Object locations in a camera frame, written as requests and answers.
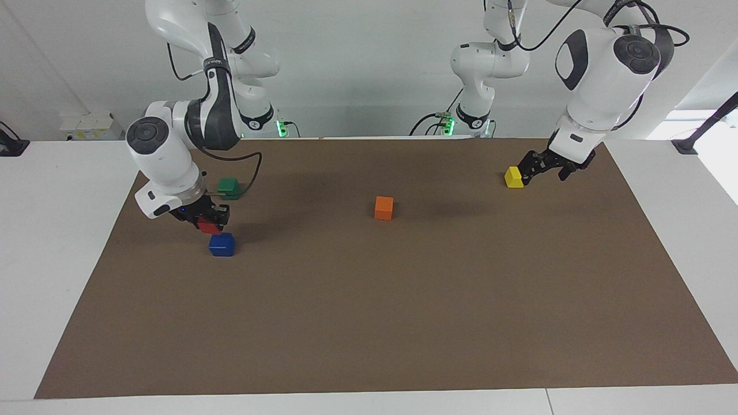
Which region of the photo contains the white power box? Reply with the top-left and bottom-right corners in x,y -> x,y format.
60,112 -> 125,142

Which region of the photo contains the brown table mat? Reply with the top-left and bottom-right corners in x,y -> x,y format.
33,137 -> 738,400

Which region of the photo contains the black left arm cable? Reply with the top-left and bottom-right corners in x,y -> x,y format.
506,0 -> 691,54

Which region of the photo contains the black left base cable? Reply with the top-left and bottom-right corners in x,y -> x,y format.
409,86 -> 465,137

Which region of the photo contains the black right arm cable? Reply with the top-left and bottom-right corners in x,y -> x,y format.
167,43 -> 263,200

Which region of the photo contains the black table clamp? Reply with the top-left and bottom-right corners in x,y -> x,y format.
0,121 -> 31,157

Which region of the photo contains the blue cube block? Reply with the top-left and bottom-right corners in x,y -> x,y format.
208,232 -> 236,258

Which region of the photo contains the black angled stand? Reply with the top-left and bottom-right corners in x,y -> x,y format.
672,92 -> 738,156

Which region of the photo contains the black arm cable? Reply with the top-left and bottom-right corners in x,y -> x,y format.
506,0 -> 691,54
167,43 -> 263,200

